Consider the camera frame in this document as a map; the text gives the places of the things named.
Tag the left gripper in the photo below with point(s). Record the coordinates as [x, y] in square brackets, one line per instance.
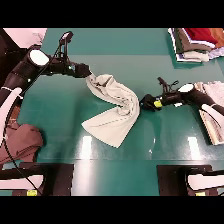
[81, 70]

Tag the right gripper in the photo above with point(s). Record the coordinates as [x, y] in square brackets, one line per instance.
[150, 101]

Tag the pale cream shirt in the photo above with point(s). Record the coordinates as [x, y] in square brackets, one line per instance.
[115, 115]

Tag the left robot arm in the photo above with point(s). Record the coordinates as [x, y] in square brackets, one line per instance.
[23, 71]

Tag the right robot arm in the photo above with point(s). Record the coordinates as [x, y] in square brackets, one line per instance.
[196, 96]

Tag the white garment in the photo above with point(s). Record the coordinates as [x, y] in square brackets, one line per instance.
[191, 56]

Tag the heap of clothes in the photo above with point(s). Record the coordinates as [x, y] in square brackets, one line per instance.
[213, 100]

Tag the olive brown garment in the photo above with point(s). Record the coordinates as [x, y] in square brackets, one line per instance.
[193, 45]

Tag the pale blue garment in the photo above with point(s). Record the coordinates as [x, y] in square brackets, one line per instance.
[216, 52]

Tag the red garment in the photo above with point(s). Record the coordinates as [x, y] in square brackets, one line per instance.
[200, 34]

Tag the orange garment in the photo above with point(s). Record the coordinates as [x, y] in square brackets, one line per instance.
[218, 36]

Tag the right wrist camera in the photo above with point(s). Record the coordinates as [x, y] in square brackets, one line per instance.
[165, 85]

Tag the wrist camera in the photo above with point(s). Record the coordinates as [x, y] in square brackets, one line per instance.
[165, 85]
[65, 37]

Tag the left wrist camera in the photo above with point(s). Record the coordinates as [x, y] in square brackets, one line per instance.
[65, 37]

